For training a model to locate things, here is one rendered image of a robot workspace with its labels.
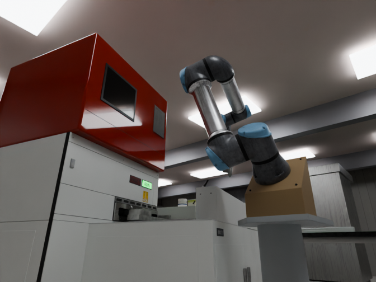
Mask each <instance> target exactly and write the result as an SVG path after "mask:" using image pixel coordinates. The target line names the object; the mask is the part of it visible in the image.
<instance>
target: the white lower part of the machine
mask: <svg viewBox="0 0 376 282"><path fill-rule="evenodd" d="M88 228H89V223H80V222H69V221H62V220H40V221H26V222H2V223H0V282H81V278H82V270H83V263H84V255H85V250H86V243H87V236H88Z"/></svg>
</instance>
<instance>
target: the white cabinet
mask: <svg viewBox="0 0 376 282"><path fill-rule="evenodd" d="M81 282H262V272H261V260H260V249H259V237H258V231H254V230H251V229H247V228H242V227H238V226H235V225H231V224H227V223H222V222H217V221H214V220H192V221H174V222H141V223H107V224H89V228H88V236H87V243H86V250H85V255H84V263H83V270H82V278H81Z"/></svg>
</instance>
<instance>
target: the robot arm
mask: <svg viewBox="0 0 376 282"><path fill-rule="evenodd" d="M215 80H217V82H219V83H220V85H221V87H222V89H223V91H224V94H225V96H226V98H227V100H228V102H229V105H230V107H231V109H232V111H231V112H229V113H227V114H224V115H223V114H221V113H220V111H219V109H218V106H217V104H216V101H215V99H214V97H213V94H212V92H211V90H210V89H211V87H212V83H211V82H213V81H215ZM180 81H181V84H182V86H183V89H184V91H185V92H186V93H189V95H191V96H193V97H194V99H195V102H196V105H197V107H198V110H199V113H200V116H201V118H202V121H203V123H204V126H205V129H206V132H207V134H208V137H209V139H208V141H207V144H208V147H206V148H205V150H206V153H207V155H208V157H209V159H210V160H211V162H212V164H213V165H214V167H215V168H216V169H217V170H218V171H223V172H224V173H228V175H229V177H231V175H232V171H233V167H234V166H236V165H239V164H241V163H243V162H246V161H249V160H251V162H252V170H253V177H254V179H255V181H256V183H258V184H260V185H271V184H275V183H277V182H280V181H282V180H283V179H285V178H286V177H287V176H288V175H289V174H290V171H291V169H290V166H289V164H288V162H287V161H286V160H285V159H284V158H283V157H282V156H281V155H280V153H279V151H278V149H277V146H276V144H275V142H274V139H273V137H272V133H271V131H270V129H269V127H268V126H267V125H266V124H265V123H251V124H247V125H245V126H243V127H241V128H239V129H238V134H236V135H233V133H232V132H231V125H233V124H235V123H237V122H239V121H242V120H244V119H247V118H248V117H250V116H251V115H252V114H251V111H250V108H249V106H248V105H244V103H243V100H242V97H241V94H240V92H239V89H238V86H237V84H236V81H235V78H234V70H233V67H232V66H231V64H230V63H229V62H228V61H227V60H225V59H224V58H222V57H219V56H216V55H210V56H207V57H205V58H204V59H201V60H200V61H198V62H196V63H194V64H192V65H190V66H187V67H185V68H184V69H182V70H181V71H180Z"/></svg>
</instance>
